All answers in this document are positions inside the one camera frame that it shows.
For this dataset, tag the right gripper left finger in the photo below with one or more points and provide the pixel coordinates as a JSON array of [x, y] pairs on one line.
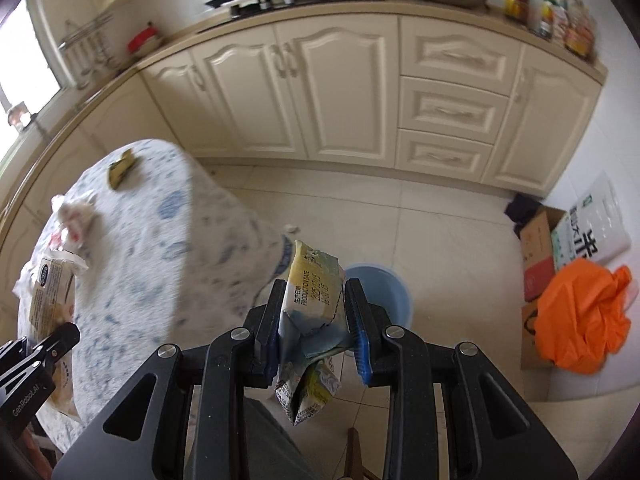
[[181, 414]]

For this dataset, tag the hanging utensil rack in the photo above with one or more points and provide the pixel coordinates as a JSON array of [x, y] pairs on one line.
[[86, 52]]

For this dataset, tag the orange plastic bag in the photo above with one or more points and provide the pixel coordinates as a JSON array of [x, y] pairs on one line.
[[582, 315]]

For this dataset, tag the dark trouser leg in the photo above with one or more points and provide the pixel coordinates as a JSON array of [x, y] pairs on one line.
[[270, 439]]

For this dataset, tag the yellow snack wrapper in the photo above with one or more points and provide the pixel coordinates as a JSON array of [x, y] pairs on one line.
[[312, 330]]

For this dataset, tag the condiment bottles group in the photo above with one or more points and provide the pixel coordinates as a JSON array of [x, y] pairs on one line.
[[566, 23]]

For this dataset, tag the white rice bag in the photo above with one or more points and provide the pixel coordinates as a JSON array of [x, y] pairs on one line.
[[592, 228]]

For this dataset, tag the cream kitchen cabinet run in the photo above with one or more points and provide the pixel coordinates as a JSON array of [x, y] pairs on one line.
[[390, 84]]

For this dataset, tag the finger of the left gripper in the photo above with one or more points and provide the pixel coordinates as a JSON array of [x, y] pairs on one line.
[[55, 346]]

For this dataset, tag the white cream food package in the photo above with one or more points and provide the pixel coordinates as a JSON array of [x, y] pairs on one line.
[[46, 292]]

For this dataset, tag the small gold snack packet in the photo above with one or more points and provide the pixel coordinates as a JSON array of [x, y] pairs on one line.
[[118, 169]]

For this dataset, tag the blue plastic trash bucket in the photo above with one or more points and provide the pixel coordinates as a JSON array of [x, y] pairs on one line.
[[386, 289]]

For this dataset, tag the white red plastic bag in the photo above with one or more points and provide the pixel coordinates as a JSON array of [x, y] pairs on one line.
[[73, 219]]

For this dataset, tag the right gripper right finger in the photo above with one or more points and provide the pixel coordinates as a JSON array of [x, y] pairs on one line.
[[492, 433]]

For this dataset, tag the blue patterned white tablecloth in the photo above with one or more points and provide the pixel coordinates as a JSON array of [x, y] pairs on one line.
[[171, 256]]

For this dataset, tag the kitchen window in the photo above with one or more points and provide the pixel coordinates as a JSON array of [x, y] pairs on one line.
[[25, 74]]

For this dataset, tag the dark cloth on floor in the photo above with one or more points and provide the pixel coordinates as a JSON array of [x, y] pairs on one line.
[[521, 210]]

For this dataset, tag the red pot with bowl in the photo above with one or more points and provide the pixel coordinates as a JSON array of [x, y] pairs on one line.
[[145, 42]]

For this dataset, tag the brown cardboard box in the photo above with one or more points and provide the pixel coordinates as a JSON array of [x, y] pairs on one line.
[[538, 265]]

